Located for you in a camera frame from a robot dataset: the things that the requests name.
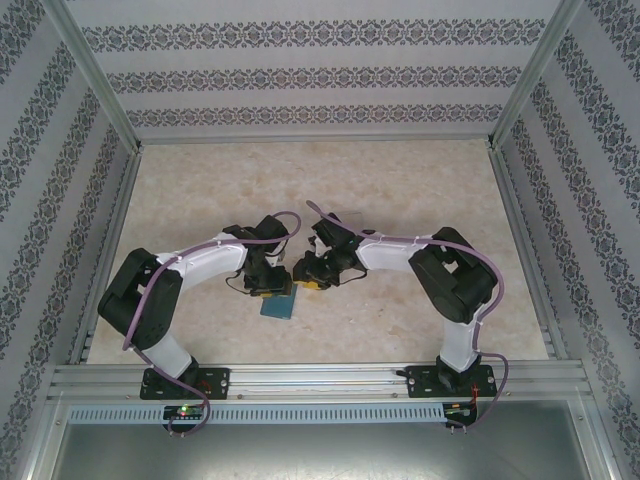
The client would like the teal leather card holder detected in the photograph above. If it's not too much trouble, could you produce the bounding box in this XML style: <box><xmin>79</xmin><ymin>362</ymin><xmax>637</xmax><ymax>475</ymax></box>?
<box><xmin>258</xmin><ymin>293</ymin><xmax>297</xmax><ymax>320</ymax></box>

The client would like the small controller board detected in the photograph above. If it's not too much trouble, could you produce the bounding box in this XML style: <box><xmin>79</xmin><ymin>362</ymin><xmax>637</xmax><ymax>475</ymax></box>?
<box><xmin>162</xmin><ymin>403</ymin><xmax>207</xmax><ymax>426</ymax></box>
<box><xmin>443</xmin><ymin>399</ymin><xmax>480</xmax><ymax>426</ymax></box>

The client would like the grey metal panel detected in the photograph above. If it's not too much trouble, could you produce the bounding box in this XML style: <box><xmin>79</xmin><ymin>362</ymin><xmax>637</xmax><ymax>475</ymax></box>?
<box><xmin>49</xmin><ymin>422</ymin><xmax>594</xmax><ymax>480</ymax></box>

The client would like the thin black cable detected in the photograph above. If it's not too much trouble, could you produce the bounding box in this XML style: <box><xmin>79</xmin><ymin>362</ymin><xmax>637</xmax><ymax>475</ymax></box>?
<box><xmin>335</xmin><ymin>264</ymin><xmax>367</xmax><ymax>288</ymax></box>
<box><xmin>225</xmin><ymin>272</ymin><xmax>251</xmax><ymax>297</ymax></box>

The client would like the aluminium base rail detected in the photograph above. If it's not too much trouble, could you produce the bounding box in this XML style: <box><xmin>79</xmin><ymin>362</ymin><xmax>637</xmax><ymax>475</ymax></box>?
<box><xmin>48</xmin><ymin>363</ymin><xmax>592</xmax><ymax>402</ymax></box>

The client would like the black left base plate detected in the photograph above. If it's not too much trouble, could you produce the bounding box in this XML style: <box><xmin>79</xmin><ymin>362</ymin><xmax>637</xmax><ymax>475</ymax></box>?
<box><xmin>141</xmin><ymin>367</ymin><xmax>232</xmax><ymax>401</ymax></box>

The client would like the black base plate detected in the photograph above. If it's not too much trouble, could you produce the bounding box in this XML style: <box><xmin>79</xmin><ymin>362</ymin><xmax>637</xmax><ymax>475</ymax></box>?
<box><xmin>405</xmin><ymin>364</ymin><xmax>496</xmax><ymax>400</ymax></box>
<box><xmin>141</xmin><ymin>367</ymin><xmax>232</xmax><ymax>401</ymax></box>

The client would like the slotted grey cable duct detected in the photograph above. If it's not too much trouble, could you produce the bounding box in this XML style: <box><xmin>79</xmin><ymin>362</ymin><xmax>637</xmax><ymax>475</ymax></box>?
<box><xmin>67</xmin><ymin>403</ymin><xmax>447</xmax><ymax>424</ymax></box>

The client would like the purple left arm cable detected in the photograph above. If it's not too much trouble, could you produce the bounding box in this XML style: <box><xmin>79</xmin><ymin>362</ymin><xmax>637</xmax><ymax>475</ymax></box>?
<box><xmin>122</xmin><ymin>209</ymin><xmax>302</xmax><ymax>437</ymax></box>

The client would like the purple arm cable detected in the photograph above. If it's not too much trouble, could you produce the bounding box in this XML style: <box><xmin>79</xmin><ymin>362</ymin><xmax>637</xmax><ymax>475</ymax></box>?
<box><xmin>122</xmin><ymin>209</ymin><xmax>302</xmax><ymax>437</ymax></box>
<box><xmin>305</xmin><ymin>199</ymin><xmax>512</xmax><ymax>435</ymax></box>

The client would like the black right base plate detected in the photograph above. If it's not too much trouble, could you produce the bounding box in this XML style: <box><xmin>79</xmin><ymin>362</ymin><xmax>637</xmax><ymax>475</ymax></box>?
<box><xmin>405</xmin><ymin>364</ymin><xmax>496</xmax><ymax>400</ymax></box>

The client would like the aluminium side rail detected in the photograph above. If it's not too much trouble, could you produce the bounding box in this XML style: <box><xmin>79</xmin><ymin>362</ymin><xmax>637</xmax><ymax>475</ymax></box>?
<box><xmin>68</xmin><ymin>147</ymin><xmax>146</xmax><ymax>365</ymax></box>
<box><xmin>490</xmin><ymin>147</ymin><xmax>570</xmax><ymax>362</ymax></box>

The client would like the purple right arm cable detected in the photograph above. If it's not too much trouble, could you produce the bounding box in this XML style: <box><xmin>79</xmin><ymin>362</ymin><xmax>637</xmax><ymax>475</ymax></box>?
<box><xmin>305</xmin><ymin>199</ymin><xmax>512</xmax><ymax>435</ymax></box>

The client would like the aluminium frame post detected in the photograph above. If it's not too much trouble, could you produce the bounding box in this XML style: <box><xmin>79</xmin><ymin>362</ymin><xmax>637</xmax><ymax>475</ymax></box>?
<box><xmin>43</xmin><ymin>0</ymin><xmax>145</xmax><ymax>154</ymax></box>
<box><xmin>485</xmin><ymin>0</ymin><xmax>587</xmax><ymax>151</ymax></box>

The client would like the aluminium frame leg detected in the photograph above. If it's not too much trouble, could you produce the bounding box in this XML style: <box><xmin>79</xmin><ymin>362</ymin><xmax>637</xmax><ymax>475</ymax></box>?
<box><xmin>569</xmin><ymin>394</ymin><xmax>616</xmax><ymax>480</ymax></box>
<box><xmin>27</xmin><ymin>394</ymin><xmax>71</xmax><ymax>480</ymax></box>

